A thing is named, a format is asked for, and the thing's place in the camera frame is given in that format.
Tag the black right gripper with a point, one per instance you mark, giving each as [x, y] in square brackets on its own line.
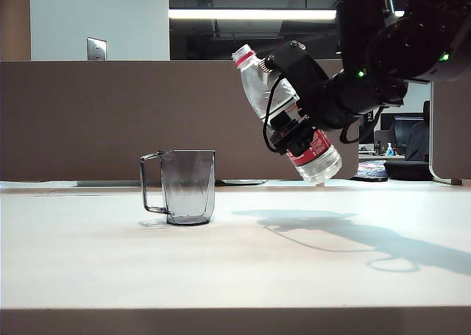
[316, 103]

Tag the clear water bottle red label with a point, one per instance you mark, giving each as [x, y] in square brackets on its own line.
[257, 92]

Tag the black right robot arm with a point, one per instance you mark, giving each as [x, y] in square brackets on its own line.
[404, 48]

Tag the small blue spray bottle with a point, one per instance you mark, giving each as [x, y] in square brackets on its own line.
[390, 150]

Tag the grey transparent plastic mug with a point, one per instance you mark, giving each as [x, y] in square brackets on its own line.
[189, 187]

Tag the oval grey partition foot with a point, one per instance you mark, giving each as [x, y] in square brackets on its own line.
[243, 182]

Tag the black sign with numeral two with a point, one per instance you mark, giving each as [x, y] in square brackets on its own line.
[369, 118]

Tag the patterned dark bag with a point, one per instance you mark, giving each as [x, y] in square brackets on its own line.
[371, 171]

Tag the dark computer monitor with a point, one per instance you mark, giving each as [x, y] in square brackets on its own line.
[403, 129]

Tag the round black cushion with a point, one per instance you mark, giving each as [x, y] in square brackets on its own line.
[408, 170]

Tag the long ceiling light strip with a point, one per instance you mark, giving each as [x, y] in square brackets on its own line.
[257, 14]

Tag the dark office chair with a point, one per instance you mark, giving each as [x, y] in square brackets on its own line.
[419, 143]

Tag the wide brown desk partition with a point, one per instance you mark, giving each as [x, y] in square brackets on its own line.
[147, 118]

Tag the brown partition with white edge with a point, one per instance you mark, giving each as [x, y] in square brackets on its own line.
[452, 129]

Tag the black wrist camera block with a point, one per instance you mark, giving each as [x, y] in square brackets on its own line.
[294, 66]

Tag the metal wall switch plate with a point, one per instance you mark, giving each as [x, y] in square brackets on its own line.
[97, 48]

